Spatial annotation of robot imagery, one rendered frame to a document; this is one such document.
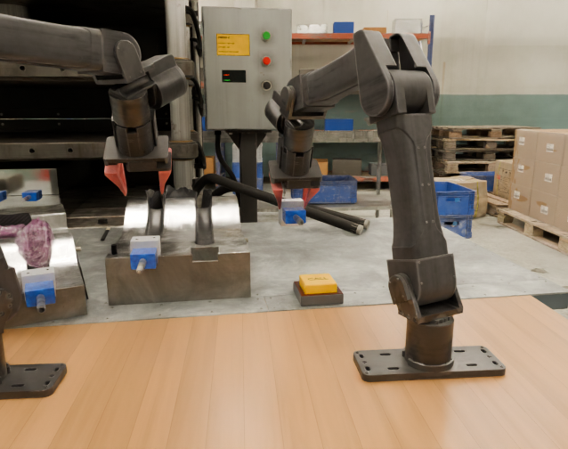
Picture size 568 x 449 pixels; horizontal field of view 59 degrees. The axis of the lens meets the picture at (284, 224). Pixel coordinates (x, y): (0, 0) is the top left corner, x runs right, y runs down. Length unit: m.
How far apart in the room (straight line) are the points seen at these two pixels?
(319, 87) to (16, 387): 0.62
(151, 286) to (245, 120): 0.95
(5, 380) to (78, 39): 0.46
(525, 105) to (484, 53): 0.98
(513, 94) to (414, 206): 7.61
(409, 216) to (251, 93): 1.16
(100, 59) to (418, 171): 0.46
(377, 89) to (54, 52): 0.42
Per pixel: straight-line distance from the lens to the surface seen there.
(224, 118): 1.77
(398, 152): 0.71
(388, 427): 0.63
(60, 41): 0.75
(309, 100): 0.89
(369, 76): 0.72
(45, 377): 0.76
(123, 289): 0.97
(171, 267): 0.95
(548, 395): 0.76
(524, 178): 5.29
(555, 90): 8.53
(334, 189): 4.74
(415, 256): 0.69
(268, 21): 1.81
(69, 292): 0.94
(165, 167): 0.86
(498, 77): 8.19
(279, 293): 0.99
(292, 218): 1.03
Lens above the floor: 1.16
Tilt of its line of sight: 13 degrees down
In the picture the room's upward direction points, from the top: straight up
